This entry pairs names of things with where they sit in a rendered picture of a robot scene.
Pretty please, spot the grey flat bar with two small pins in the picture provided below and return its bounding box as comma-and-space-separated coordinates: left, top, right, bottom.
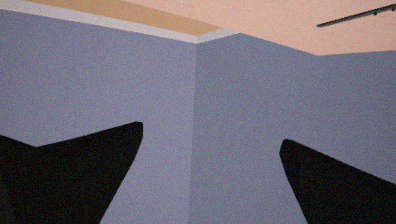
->
317, 3, 396, 28

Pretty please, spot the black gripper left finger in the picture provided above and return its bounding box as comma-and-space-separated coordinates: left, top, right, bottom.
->
0, 122, 143, 224

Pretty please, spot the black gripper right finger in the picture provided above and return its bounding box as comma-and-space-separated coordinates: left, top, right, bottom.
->
279, 139, 396, 224

